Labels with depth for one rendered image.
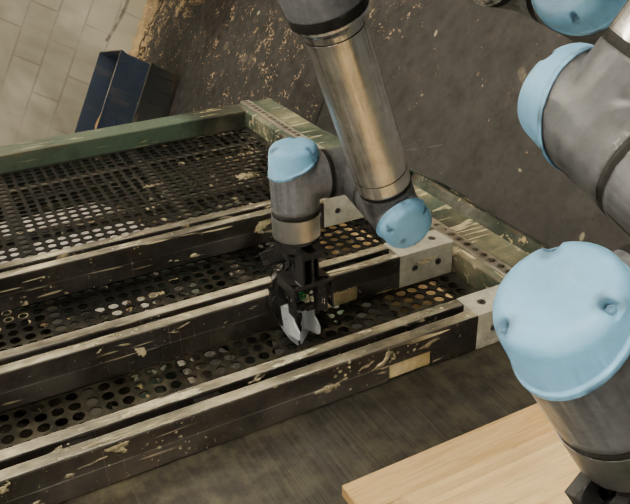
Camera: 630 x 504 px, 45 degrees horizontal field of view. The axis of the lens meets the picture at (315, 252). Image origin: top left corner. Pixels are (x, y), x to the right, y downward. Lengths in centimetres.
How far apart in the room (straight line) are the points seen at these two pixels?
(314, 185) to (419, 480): 44
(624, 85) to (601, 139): 3
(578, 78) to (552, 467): 70
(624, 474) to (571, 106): 22
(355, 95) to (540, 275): 55
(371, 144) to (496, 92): 195
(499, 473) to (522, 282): 69
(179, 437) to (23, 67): 500
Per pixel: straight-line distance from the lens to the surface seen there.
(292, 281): 119
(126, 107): 506
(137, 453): 110
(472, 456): 110
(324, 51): 90
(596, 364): 40
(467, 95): 299
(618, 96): 50
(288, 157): 110
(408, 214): 103
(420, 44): 331
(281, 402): 115
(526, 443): 114
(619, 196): 48
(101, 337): 128
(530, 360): 40
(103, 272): 155
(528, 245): 235
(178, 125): 228
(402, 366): 124
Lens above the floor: 200
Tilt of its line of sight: 36 degrees down
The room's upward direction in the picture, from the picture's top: 73 degrees counter-clockwise
